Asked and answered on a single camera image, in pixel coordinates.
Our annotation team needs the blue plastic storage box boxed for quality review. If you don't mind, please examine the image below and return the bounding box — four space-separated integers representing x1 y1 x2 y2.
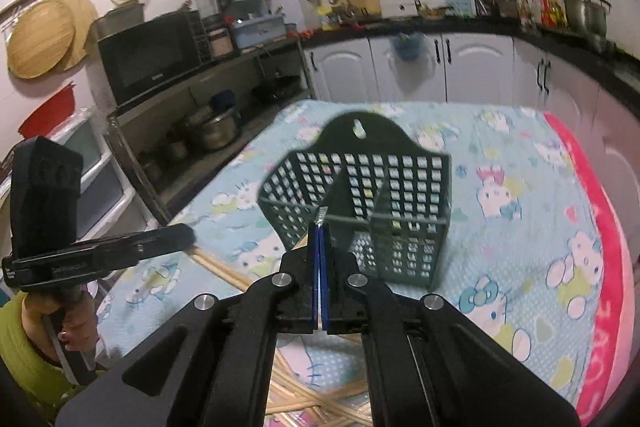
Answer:
231 14 286 50

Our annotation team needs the green sleeve forearm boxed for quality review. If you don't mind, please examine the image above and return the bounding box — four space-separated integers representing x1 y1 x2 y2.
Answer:
1 291 80 423

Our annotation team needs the metal shelf rack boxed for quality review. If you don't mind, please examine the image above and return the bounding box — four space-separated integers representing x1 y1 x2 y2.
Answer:
105 35 314 225

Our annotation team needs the black microwave oven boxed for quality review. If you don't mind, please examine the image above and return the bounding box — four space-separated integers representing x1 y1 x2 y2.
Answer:
98 10 210 106

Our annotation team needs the blue hanging bag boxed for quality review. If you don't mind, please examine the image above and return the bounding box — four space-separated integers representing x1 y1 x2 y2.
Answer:
390 32 424 63

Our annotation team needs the steel pot on shelf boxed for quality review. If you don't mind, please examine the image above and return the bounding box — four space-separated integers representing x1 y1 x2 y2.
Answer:
191 107 241 150

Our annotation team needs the round bamboo tray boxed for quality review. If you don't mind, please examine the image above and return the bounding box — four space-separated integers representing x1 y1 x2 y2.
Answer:
6 0 98 80

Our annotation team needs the green plastic utensil basket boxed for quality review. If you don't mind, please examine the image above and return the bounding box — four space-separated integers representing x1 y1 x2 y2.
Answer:
257 112 451 288

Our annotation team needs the white plastic drawer unit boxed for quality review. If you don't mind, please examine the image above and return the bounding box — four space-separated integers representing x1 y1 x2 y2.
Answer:
0 106 147 249

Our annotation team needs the person's left hand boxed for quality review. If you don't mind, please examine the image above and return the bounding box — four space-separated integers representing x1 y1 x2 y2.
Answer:
21 288 99 364

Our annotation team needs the Hello Kitty blue tablecloth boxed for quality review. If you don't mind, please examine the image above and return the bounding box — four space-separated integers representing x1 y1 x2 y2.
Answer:
98 101 620 421

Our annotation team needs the wooden chopsticks pair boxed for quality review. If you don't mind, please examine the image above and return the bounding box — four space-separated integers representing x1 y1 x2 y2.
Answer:
295 206 328 254
184 247 253 291
267 372 368 414
266 351 373 426

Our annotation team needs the red plastic basin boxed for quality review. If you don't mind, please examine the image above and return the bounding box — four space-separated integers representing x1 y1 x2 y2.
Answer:
18 82 76 139

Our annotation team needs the steel stock pot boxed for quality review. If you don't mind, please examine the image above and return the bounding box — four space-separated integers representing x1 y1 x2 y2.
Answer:
563 0 612 38

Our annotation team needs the pink blanket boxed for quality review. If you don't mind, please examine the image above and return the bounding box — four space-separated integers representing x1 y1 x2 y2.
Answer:
541 109 637 427

